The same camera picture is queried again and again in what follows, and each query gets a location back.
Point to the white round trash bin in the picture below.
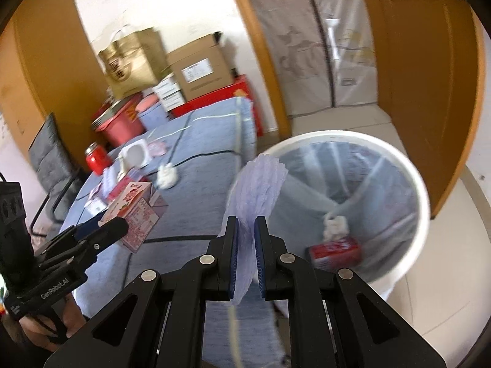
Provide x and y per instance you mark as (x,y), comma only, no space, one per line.
(418,214)

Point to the white plastic cup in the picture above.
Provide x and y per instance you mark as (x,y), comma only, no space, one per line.
(134,153)

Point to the blue bin with pink lid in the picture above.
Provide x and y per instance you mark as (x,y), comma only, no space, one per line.
(151,117)

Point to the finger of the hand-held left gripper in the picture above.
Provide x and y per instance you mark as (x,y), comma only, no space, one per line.
(107,234)
(65,239)

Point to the red jar with metal lid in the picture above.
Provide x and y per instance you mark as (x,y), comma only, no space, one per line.
(96,161)

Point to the red flat box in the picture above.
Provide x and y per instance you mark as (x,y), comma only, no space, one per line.
(245,88)

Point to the brown cardboard box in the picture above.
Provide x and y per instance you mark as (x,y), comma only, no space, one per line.
(203,69)

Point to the grey padded chair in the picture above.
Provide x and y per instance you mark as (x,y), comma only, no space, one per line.
(50,153)

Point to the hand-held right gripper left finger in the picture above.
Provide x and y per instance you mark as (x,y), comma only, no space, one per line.
(233,260)

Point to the red drink carton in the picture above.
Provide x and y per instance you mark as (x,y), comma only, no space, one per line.
(333,253)

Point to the crumpled white tissue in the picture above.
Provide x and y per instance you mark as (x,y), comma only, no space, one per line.
(167,176)
(335,228)

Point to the red plastic bucket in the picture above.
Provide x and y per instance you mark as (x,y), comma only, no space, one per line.
(121,122)

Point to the person's left hand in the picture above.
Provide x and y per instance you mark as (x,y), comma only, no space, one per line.
(75,316)

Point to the blue checked tablecloth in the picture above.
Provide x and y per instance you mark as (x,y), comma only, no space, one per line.
(207,138)

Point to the gold paper bag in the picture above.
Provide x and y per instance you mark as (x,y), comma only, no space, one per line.
(132,61)

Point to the pink milk carton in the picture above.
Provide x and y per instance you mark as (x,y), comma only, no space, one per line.
(134,214)

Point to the wooden door frame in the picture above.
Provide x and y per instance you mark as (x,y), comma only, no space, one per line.
(264,65)

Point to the wooden closet door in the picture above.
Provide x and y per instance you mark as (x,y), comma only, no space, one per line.
(46,65)

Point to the printed door curtain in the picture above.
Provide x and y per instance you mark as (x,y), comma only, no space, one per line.
(299,46)

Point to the wooden room door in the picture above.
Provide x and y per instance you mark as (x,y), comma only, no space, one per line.
(422,65)

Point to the pink white wrapper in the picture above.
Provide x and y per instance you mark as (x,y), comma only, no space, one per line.
(96,199)

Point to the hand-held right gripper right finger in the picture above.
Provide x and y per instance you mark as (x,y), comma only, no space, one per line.
(261,260)

